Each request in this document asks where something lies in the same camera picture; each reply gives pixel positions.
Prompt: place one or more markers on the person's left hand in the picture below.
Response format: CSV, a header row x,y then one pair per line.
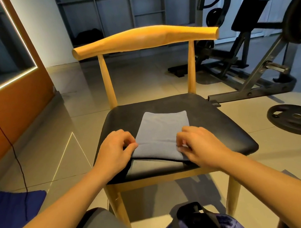
x,y
114,155

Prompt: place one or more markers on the person's right hand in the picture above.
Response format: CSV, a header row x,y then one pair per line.
x,y
204,148

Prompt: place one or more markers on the single blue-grey towel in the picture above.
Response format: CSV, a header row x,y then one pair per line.
x,y
159,134

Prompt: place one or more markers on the navy blue bag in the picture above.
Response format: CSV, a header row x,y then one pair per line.
x,y
197,227

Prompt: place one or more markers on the person's right forearm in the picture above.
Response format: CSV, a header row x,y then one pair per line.
x,y
288,193

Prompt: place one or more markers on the wooden chair with black seat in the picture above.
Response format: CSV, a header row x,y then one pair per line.
x,y
219,118

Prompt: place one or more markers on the black and grey gym machine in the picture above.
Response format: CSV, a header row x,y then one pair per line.
x,y
247,74

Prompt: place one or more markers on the loose black weight plate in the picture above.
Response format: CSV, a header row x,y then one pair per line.
x,y
299,120

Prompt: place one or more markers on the dark blue mat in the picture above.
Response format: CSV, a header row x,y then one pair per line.
x,y
9,211

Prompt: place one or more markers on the grey shelf unit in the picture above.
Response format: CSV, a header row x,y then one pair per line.
x,y
121,3

